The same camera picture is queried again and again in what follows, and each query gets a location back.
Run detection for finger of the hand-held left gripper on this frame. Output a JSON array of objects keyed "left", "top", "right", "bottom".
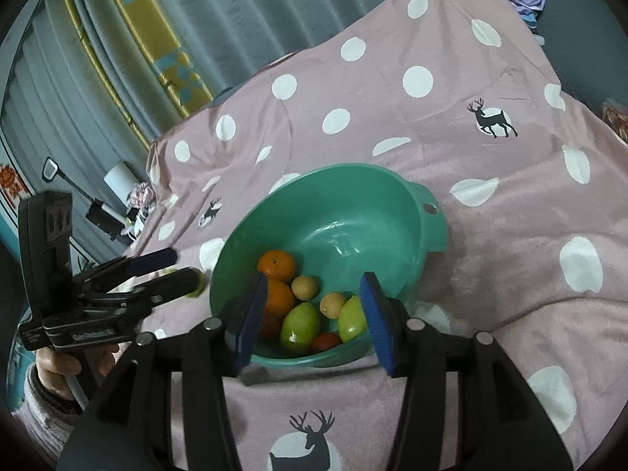
[
  {"left": 81, "top": 268, "right": 203, "bottom": 316},
  {"left": 73, "top": 248, "right": 179, "bottom": 288}
]

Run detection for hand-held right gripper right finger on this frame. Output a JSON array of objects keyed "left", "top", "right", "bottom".
[{"left": 360, "top": 272, "right": 575, "bottom": 471}]

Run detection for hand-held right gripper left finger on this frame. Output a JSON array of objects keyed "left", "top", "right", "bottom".
[{"left": 56, "top": 272, "right": 268, "bottom": 471}]

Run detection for pale green mango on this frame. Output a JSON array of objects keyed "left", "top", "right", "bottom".
[{"left": 338, "top": 295, "right": 370, "bottom": 344}]

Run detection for large orange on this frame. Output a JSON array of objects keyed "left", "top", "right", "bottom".
[{"left": 265, "top": 279, "right": 296, "bottom": 319}]

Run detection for large green mango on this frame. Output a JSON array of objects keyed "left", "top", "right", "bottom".
[{"left": 281, "top": 303, "right": 322, "bottom": 352}]

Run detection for small yellow longan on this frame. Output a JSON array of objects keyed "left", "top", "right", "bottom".
[
  {"left": 320, "top": 292, "right": 348, "bottom": 319},
  {"left": 291, "top": 276, "right": 319, "bottom": 301}
]

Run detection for red cherry tomato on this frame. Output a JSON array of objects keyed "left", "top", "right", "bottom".
[{"left": 312, "top": 332, "right": 343, "bottom": 352}]

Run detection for small mandarin orange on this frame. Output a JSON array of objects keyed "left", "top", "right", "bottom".
[{"left": 256, "top": 250, "right": 298, "bottom": 283}]

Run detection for green plastic basin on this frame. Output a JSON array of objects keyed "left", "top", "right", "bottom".
[{"left": 209, "top": 163, "right": 448, "bottom": 369}]

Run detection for person's left forearm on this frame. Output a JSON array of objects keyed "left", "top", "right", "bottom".
[{"left": 10, "top": 368, "right": 89, "bottom": 457}]

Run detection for person's left hand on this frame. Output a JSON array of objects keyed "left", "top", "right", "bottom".
[{"left": 32, "top": 342, "right": 121, "bottom": 402}]

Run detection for pile of clothes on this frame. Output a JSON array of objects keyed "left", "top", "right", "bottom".
[{"left": 126, "top": 181, "right": 157, "bottom": 209}]

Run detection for black desk lamp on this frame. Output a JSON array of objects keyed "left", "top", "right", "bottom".
[{"left": 42, "top": 159, "right": 126, "bottom": 241}]

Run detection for white paper roll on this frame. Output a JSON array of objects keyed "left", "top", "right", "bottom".
[{"left": 104, "top": 162, "right": 138, "bottom": 204}]

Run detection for pink polka dot blanket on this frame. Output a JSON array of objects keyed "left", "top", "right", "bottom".
[{"left": 120, "top": 0, "right": 628, "bottom": 471}]

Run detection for gold patterned curtain strip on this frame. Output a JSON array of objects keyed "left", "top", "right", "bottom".
[{"left": 59, "top": 0, "right": 217, "bottom": 119}]

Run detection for grey curtain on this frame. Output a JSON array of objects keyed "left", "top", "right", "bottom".
[{"left": 0, "top": 0, "right": 427, "bottom": 168}]

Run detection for grey sofa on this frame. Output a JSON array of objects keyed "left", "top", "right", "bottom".
[{"left": 535, "top": 0, "right": 628, "bottom": 119}]

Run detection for purple cloth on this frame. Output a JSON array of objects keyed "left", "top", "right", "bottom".
[{"left": 505, "top": 0, "right": 548, "bottom": 27}]

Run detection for orange wall sticker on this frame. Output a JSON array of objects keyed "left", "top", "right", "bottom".
[{"left": 0, "top": 164, "right": 29, "bottom": 204}]

